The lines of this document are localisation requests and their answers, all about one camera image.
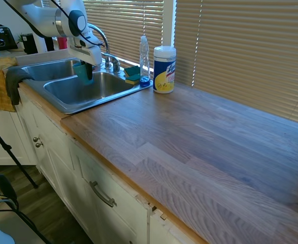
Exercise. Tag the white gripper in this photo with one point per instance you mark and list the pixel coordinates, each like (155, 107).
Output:
(87, 54)

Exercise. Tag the teal ceramic mug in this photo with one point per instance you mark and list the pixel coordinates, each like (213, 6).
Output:
(81, 73)

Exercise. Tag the stainless steel double sink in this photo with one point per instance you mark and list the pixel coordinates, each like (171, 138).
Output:
(62, 94)

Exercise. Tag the chrome faucet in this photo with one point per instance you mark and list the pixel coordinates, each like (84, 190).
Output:
(105, 40)

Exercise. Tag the red container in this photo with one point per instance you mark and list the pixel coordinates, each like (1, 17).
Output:
(62, 43)

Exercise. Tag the yellow sponge with green pad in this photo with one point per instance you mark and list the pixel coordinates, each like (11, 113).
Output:
(133, 80)

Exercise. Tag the narrow beige window blind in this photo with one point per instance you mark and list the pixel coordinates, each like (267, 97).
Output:
(128, 28)

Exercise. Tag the clear dish soap bottle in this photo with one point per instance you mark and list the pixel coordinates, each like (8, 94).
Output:
(144, 61)

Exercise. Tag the black box container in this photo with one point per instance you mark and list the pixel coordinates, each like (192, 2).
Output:
(30, 44)

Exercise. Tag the small green plant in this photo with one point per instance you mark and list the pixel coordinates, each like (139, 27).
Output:
(20, 38)

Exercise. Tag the grey dish cloth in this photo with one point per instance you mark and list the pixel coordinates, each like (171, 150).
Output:
(13, 81)

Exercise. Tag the Lysol wipes canister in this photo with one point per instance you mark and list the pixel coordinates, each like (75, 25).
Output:
(164, 73)

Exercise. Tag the round metal cabinet knob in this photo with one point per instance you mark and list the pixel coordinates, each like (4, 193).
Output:
(36, 139)
(39, 145)

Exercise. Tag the black toaster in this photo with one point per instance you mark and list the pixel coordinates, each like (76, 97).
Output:
(1, 38)

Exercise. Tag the white kitchen base cabinet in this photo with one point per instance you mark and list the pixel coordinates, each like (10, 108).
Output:
(70, 162)

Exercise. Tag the black tripod leg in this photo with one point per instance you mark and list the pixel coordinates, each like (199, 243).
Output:
(11, 155)

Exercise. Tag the black curved floor stand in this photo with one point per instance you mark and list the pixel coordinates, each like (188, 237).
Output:
(7, 189)

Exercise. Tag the wide beige window blind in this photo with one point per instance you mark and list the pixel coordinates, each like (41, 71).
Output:
(245, 50)

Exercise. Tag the white window frame post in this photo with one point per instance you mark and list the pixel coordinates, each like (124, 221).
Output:
(169, 23)

